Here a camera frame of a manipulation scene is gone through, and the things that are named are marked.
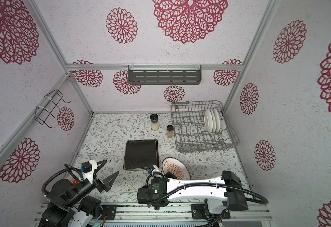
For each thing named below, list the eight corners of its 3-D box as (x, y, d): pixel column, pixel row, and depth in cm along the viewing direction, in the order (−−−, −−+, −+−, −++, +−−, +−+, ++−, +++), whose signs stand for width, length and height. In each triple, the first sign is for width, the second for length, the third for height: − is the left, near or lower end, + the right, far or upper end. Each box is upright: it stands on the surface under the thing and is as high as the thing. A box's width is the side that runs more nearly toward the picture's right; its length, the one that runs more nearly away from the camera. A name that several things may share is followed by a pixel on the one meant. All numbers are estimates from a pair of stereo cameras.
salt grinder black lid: (151, 130, 111) (149, 120, 102) (151, 124, 115) (150, 113, 106) (158, 130, 111) (158, 120, 102) (159, 124, 115) (158, 113, 106)
